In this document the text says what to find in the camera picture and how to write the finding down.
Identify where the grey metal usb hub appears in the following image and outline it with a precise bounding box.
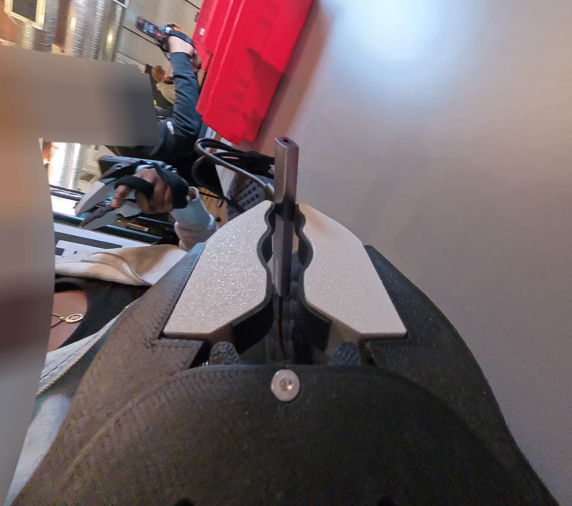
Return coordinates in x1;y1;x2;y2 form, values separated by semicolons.
273;136;301;297

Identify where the person's beige jacket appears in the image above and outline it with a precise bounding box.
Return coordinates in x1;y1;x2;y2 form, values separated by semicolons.
38;243;193;397

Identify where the black usb-c cable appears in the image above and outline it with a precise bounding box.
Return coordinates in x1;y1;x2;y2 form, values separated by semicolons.
192;138;275;203

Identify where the person's left hand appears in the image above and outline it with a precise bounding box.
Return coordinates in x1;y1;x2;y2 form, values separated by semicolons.
111;167;179;215

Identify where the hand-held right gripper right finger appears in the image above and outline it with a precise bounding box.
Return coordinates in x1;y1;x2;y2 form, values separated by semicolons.
293;202;408;348

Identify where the red plastic bin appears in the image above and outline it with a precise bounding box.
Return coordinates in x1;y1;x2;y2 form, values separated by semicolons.
195;0;317;145

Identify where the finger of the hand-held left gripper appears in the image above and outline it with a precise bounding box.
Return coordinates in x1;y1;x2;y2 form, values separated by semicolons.
75;181;119;217
83;202;140;230

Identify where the person's left forearm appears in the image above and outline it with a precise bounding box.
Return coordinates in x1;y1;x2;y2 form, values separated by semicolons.
171;186;220;249

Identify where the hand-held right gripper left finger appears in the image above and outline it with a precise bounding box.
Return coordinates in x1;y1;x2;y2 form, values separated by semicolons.
163;200;274;341

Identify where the gold necklace pendant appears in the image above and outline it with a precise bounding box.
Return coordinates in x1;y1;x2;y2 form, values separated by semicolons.
49;313;86;330

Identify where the person's black shirt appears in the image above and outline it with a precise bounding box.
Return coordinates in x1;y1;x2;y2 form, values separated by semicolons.
54;278;150;347

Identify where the grey perforated block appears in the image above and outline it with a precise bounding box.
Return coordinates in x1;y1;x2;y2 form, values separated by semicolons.
228;179;265;212

